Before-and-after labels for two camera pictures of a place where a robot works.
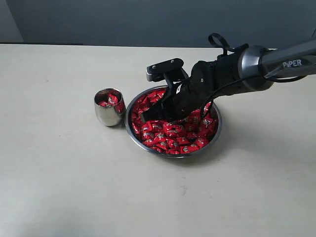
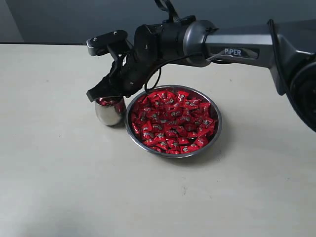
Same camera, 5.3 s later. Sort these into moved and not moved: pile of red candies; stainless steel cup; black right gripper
Moved: black right gripper
Not moved: stainless steel cup; pile of red candies
